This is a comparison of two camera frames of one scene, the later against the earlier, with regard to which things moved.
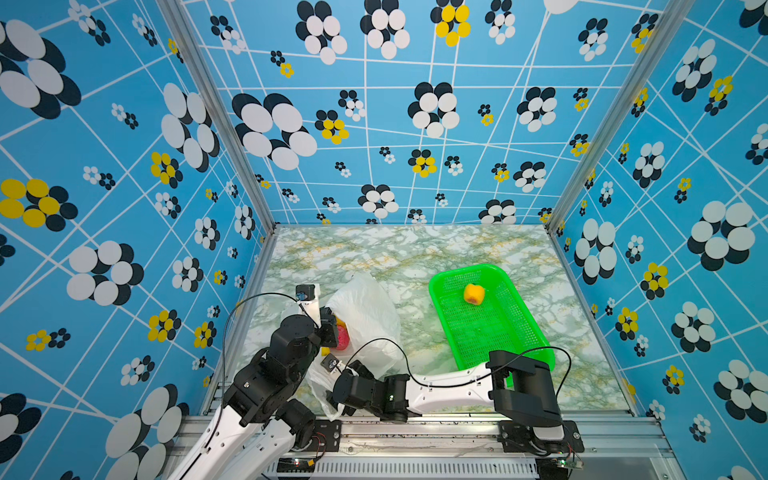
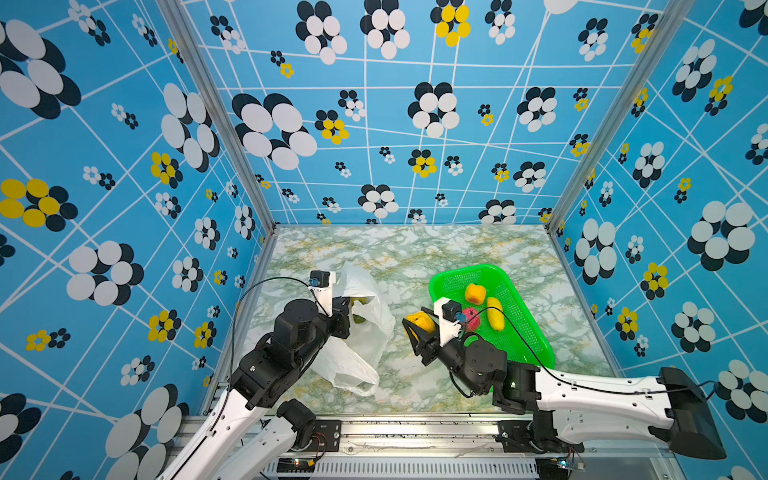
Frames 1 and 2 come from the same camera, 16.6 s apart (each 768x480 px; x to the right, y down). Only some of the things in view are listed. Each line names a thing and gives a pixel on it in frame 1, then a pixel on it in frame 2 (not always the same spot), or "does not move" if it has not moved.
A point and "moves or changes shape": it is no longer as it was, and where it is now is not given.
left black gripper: x=328 y=326 -> x=340 y=310
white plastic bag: x=375 y=342 moves or changes shape
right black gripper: x=332 y=399 -> x=428 y=345
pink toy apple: x=343 y=338 -> x=473 y=322
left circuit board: x=296 y=465 does not move
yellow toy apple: x=474 y=294 does not move
